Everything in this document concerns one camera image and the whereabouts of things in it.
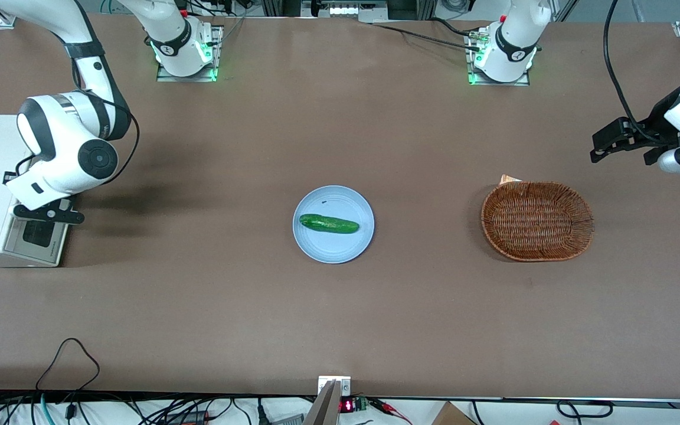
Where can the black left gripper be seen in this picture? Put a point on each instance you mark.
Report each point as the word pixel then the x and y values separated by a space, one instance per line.
pixel 656 126

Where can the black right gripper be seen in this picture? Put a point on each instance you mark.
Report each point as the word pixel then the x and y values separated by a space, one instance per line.
pixel 71 202

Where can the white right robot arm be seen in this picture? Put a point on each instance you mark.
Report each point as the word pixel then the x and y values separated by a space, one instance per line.
pixel 62 141

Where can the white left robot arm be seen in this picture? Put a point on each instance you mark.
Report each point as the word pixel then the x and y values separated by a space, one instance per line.
pixel 511 47

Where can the brown wicker basket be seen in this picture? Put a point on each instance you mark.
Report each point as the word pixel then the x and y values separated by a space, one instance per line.
pixel 538 221

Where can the beige paper tag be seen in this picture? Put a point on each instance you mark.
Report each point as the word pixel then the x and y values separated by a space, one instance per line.
pixel 508 179

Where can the black power adapter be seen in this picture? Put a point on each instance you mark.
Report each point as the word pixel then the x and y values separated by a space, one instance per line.
pixel 189 418

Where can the green cucumber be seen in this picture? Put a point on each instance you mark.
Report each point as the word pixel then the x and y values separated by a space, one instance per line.
pixel 328 224

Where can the light blue plate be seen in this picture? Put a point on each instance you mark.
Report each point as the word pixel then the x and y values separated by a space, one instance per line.
pixel 334 248

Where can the lit control box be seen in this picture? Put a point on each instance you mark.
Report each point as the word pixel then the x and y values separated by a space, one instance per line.
pixel 346 9

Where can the brown cardboard box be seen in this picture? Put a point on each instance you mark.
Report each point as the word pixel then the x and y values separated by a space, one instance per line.
pixel 452 416

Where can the grey power adapter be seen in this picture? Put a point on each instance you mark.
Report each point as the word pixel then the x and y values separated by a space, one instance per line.
pixel 290 420

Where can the red clip leads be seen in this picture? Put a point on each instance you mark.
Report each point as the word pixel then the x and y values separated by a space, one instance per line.
pixel 384 405

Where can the red digit display module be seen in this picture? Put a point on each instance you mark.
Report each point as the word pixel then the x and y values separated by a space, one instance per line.
pixel 347 405

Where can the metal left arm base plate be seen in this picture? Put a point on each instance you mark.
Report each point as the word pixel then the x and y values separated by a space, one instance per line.
pixel 523 82

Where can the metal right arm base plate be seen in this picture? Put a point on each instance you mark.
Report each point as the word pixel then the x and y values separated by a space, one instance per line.
pixel 166 77

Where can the short aluminium frame piece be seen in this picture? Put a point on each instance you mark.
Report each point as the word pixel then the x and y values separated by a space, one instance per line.
pixel 3 23

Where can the aluminium camera pole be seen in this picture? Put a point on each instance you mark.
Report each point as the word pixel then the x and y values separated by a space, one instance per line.
pixel 323 410

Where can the white pole bracket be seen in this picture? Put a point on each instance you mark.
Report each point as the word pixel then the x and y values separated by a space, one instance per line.
pixel 346 386

